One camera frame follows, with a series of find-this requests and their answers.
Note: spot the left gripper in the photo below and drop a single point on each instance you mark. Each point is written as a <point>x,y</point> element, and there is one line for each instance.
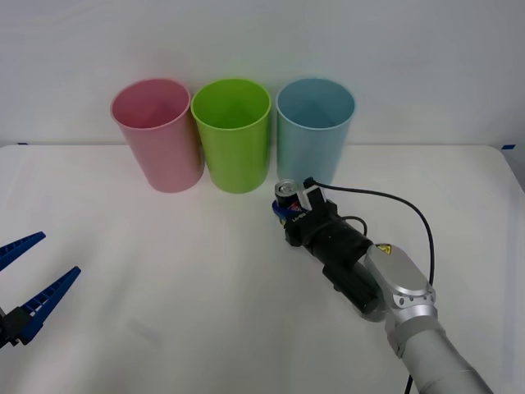
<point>2,328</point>

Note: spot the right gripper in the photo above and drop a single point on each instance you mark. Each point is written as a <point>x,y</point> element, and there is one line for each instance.
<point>316,219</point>

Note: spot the black drink can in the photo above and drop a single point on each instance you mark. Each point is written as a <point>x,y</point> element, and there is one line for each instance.
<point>286,189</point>

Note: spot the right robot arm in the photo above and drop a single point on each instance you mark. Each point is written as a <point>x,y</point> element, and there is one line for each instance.
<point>410,275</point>

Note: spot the green plastic bin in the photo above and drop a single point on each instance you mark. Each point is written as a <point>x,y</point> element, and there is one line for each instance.
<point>236,160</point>

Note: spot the pale blue plastic bin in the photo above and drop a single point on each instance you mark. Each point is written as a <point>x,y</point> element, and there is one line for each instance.
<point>311,152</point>

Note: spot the pink plastic bin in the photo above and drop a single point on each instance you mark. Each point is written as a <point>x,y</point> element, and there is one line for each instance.
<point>160,152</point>

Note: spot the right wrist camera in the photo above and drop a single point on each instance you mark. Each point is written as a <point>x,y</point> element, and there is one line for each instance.
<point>312,200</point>

